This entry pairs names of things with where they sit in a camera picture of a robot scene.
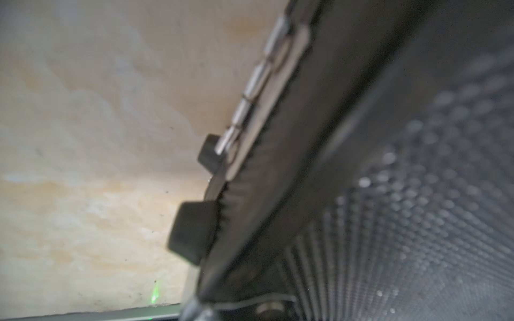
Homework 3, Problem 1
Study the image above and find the black poker case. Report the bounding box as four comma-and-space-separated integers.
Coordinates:
168, 1, 513, 320

